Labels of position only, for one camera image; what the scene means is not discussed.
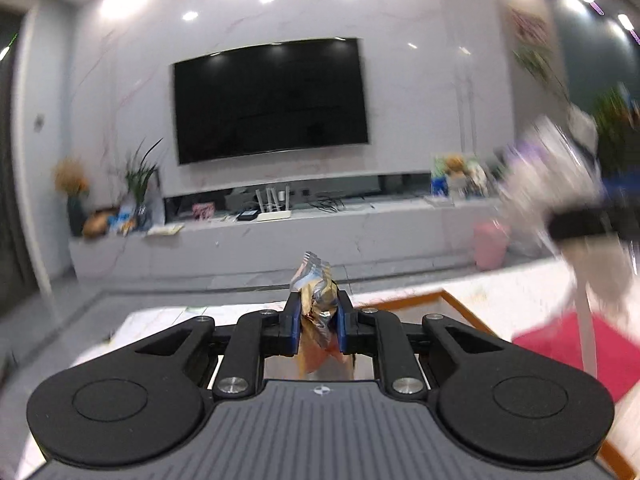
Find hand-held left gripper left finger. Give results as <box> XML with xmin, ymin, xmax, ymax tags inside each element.
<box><xmin>117</xmin><ymin>290</ymin><xmax>306</xmax><ymax>401</ymax></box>

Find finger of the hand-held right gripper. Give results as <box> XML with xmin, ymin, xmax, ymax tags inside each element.
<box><xmin>546</xmin><ymin>209</ymin><xmax>615</xmax><ymax>242</ymax></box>
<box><xmin>601</xmin><ymin>174</ymin><xmax>640</xmax><ymax>212</ymax></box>

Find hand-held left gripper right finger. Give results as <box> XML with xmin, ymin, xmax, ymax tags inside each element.
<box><xmin>334</xmin><ymin>287</ymin><xmax>507</xmax><ymax>397</ymax></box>

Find gold foil snack packet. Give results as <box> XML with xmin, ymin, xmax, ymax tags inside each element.
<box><xmin>290</xmin><ymin>251</ymin><xmax>358</xmax><ymax>376</ymax></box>

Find white plastic bag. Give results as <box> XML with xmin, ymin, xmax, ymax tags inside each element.
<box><xmin>500</xmin><ymin>115</ymin><xmax>640</xmax><ymax>376</ymax></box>

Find orange cardboard box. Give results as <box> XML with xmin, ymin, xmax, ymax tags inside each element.
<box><xmin>350</xmin><ymin>287</ymin><xmax>640</xmax><ymax>480</ymax></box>

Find green ivy plant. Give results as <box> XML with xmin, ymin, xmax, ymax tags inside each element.
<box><xmin>595</xmin><ymin>85</ymin><xmax>640</xmax><ymax>171</ymax></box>

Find marble television console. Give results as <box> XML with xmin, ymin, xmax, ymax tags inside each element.
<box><xmin>70</xmin><ymin>195</ymin><xmax>506</xmax><ymax>281</ymax></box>

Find white lace tablecloth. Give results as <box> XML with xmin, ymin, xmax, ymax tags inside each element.
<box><xmin>440</xmin><ymin>255</ymin><xmax>581</xmax><ymax>331</ymax></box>

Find pink waste bin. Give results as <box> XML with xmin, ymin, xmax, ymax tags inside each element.
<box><xmin>474</xmin><ymin>220</ymin><xmax>511</xmax><ymax>270</ymax></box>

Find white router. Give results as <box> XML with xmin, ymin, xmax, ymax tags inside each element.
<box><xmin>256</xmin><ymin>186</ymin><xmax>292</xmax><ymax>222</ymax></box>

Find red plastic storage box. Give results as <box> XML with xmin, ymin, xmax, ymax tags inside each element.
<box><xmin>512</xmin><ymin>312</ymin><xmax>640</xmax><ymax>403</ymax></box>

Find teddy bear in white pot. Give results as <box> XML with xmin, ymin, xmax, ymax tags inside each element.
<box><xmin>446</xmin><ymin>155</ymin><xmax>468</xmax><ymax>193</ymax></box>

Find green picture board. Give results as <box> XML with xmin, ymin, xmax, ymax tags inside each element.
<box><xmin>431</xmin><ymin>154</ymin><xmax>488</xmax><ymax>196</ymax></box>

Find hanging vine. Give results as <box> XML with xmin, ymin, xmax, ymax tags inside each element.
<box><xmin>515</xmin><ymin>45</ymin><xmax>571</xmax><ymax>101</ymax></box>

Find blue snack bags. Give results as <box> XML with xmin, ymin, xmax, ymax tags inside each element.
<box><xmin>107</xmin><ymin>207</ymin><xmax>138</xmax><ymax>233</ymax></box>

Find green leafy potted plant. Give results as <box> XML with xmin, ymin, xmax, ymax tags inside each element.
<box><xmin>122</xmin><ymin>140</ymin><xmax>163</xmax><ymax>221</ymax></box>

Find golden brown ornament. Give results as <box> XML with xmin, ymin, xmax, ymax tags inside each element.
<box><xmin>82</xmin><ymin>212</ymin><xmax>108</xmax><ymax>237</ymax></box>

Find dried flowers in vase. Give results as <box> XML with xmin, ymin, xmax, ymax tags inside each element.
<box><xmin>54</xmin><ymin>157</ymin><xmax>91</xmax><ymax>236</ymax></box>

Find framed wall picture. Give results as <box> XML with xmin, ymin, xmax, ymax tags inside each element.
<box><xmin>510</xmin><ymin>7</ymin><xmax>551</xmax><ymax>43</ymax></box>

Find black wall television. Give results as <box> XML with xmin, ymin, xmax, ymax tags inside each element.
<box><xmin>172</xmin><ymin>37</ymin><xmax>371</xmax><ymax>166</ymax></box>

